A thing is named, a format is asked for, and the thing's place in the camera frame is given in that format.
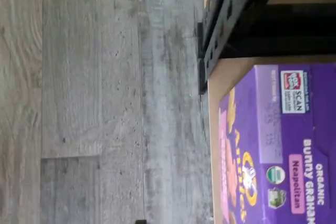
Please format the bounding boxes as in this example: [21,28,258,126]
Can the purple box pink patch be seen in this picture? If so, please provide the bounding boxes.
[218,63,336,224]

